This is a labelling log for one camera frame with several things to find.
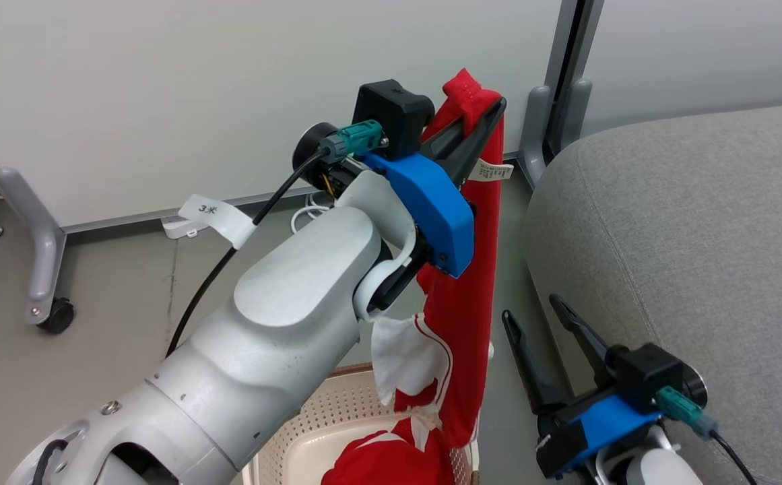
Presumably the teal right camera connector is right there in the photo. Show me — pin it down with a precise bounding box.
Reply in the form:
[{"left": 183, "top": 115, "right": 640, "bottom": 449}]
[{"left": 655, "top": 386, "right": 719, "bottom": 440}]

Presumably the cream perforated laundry basket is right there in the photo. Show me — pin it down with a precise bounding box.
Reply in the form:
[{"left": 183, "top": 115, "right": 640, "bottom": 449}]
[{"left": 242, "top": 362, "right": 480, "bottom": 485}]

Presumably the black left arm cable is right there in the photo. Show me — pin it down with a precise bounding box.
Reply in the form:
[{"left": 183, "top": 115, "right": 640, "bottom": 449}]
[{"left": 164, "top": 150, "right": 329, "bottom": 359}]

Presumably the grey fabric sofa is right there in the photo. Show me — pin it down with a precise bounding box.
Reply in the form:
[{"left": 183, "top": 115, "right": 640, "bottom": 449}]
[{"left": 524, "top": 101, "right": 782, "bottom": 485}]

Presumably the grey partition foot with caster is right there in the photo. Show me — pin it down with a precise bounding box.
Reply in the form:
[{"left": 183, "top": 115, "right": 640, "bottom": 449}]
[{"left": 0, "top": 167, "right": 69, "bottom": 326}]

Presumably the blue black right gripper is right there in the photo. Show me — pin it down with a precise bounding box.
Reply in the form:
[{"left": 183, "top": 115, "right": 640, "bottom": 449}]
[{"left": 501, "top": 294, "right": 662, "bottom": 481}]

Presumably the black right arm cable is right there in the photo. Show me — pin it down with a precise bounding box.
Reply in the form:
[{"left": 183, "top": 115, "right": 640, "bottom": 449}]
[{"left": 709, "top": 431, "right": 760, "bottom": 485}]

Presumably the white paper cable tag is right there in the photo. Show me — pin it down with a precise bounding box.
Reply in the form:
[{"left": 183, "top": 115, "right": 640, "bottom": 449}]
[{"left": 178, "top": 194, "right": 257, "bottom": 250}]

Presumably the teal camera connector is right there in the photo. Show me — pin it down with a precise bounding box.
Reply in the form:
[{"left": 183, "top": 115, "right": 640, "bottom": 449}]
[
  {"left": 655, "top": 386, "right": 719, "bottom": 440},
  {"left": 319, "top": 119, "right": 389, "bottom": 164}
]

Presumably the coiled white power cable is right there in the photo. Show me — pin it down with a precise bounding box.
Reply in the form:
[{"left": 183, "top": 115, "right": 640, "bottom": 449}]
[{"left": 289, "top": 191, "right": 332, "bottom": 234}]

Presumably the narrow white partition panel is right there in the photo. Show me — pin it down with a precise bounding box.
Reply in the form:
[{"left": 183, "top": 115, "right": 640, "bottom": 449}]
[{"left": 566, "top": 0, "right": 782, "bottom": 141}]

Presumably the red and white garment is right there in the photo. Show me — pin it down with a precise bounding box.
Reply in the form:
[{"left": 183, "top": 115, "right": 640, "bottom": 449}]
[{"left": 321, "top": 67, "right": 515, "bottom": 485}]

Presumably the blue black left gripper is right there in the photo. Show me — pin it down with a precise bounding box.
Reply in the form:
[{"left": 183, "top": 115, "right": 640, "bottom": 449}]
[{"left": 293, "top": 97, "right": 508, "bottom": 279}]

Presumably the wide white partition panel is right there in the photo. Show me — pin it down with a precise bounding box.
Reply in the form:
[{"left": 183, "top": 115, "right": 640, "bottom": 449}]
[{"left": 0, "top": 0, "right": 581, "bottom": 236}]

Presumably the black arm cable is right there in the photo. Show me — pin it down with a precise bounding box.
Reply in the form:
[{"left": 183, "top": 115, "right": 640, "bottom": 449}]
[
  {"left": 709, "top": 431, "right": 760, "bottom": 485},
  {"left": 164, "top": 150, "right": 329, "bottom": 359}
]

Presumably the black caster wheel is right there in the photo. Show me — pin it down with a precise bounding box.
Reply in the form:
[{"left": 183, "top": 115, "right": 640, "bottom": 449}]
[{"left": 36, "top": 298, "right": 75, "bottom": 335}]

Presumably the teal left camera connector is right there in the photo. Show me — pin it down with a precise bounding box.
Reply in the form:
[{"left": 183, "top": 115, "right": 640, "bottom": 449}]
[{"left": 319, "top": 119, "right": 389, "bottom": 164}]

